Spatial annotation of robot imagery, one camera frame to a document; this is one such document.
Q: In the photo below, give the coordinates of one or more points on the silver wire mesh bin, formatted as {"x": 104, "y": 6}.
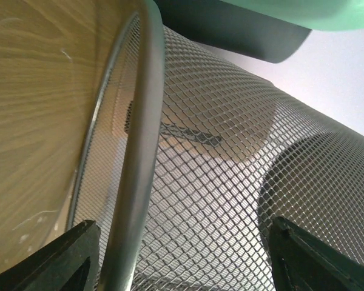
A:
{"x": 189, "y": 158}

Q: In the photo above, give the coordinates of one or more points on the dark grey plastic bin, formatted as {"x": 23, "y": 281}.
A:
{"x": 229, "y": 27}

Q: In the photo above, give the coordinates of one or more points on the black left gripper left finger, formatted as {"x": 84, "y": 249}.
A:
{"x": 69, "y": 262}

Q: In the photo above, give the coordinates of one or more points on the green plastic bin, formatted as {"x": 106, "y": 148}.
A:
{"x": 323, "y": 15}

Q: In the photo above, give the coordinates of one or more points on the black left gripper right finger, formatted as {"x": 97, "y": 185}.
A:
{"x": 300, "y": 261}

